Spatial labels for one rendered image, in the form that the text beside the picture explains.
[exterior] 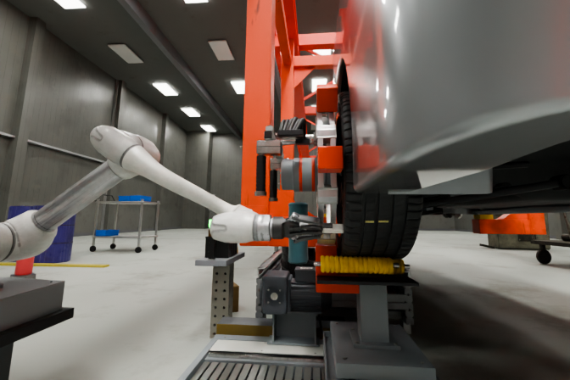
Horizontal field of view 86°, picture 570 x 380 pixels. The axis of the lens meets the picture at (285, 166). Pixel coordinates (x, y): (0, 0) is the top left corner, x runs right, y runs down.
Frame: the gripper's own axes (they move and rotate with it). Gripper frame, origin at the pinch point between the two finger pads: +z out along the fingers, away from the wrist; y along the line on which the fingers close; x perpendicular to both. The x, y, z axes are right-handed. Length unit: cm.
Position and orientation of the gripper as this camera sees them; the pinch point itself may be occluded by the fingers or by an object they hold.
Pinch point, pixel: (332, 228)
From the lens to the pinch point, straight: 104.4
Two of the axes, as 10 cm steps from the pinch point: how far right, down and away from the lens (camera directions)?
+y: -0.6, -8.2, -5.7
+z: 10.0, -0.1, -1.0
